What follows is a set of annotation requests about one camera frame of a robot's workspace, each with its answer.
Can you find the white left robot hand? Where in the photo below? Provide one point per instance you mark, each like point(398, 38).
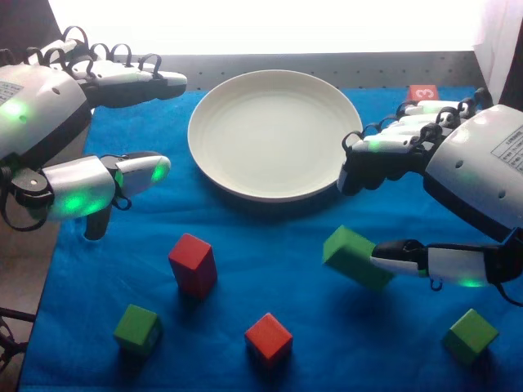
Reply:
point(41, 110)

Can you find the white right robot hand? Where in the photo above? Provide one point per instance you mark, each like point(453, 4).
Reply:
point(478, 163)

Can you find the tall green block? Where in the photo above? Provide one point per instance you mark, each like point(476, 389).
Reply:
point(347, 253)

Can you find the tall red block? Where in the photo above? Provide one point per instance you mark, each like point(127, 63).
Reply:
point(194, 265)

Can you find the white round plate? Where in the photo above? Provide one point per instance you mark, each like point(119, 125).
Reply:
point(269, 134)

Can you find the red cube with number three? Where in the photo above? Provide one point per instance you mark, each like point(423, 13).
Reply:
point(423, 93)

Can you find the green cube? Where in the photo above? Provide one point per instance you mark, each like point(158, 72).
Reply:
point(137, 330)
point(470, 335)

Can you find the black perforated base board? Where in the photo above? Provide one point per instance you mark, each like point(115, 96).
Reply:
point(327, 65)

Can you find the black stand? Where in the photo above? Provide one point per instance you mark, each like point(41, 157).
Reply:
point(16, 315)

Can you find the blue cloth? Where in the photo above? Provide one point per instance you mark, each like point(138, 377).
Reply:
point(286, 245)

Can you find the plain red cube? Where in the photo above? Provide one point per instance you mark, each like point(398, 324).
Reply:
point(268, 338)

